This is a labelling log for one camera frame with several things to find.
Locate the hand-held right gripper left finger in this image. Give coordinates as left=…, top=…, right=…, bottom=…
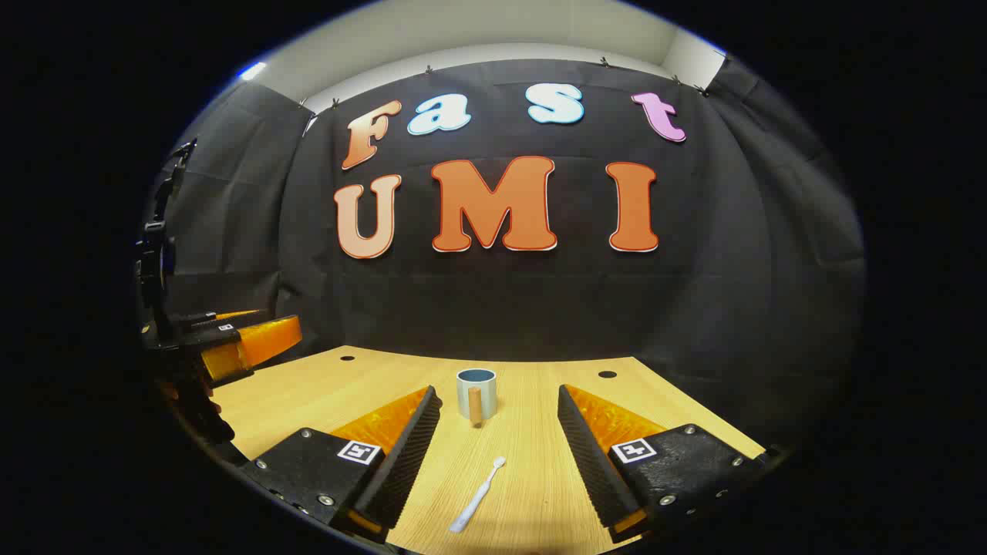
left=243, top=385, right=444, bottom=544

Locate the white toothbrush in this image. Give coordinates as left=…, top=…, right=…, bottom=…
left=450, top=456, right=507, bottom=534

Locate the wooden desktop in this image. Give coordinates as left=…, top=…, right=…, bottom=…
left=208, top=345, right=768, bottom=555

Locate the pale blue cup wooden handle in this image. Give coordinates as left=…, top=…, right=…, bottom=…
left=456, top=368, right=498, bottom=427

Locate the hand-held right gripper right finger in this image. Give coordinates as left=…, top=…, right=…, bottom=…
left=557, top=383, right=772, bottom=544

